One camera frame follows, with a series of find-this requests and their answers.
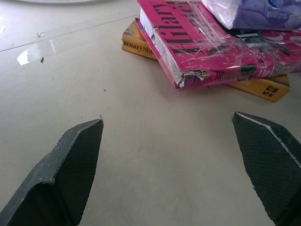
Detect purple tissue pack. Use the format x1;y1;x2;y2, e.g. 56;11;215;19
201;0;301;30

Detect yellow paperback book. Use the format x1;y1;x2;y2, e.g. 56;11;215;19
121;19;290;103

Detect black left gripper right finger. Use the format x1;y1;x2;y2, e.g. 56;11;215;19
231;112;301;226

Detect pink hardcover book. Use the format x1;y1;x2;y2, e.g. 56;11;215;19
135;0;301;91

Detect clear tape strip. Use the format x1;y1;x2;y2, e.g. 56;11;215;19
17;39;57;66

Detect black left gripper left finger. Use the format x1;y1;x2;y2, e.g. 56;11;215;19
0;119;104;226

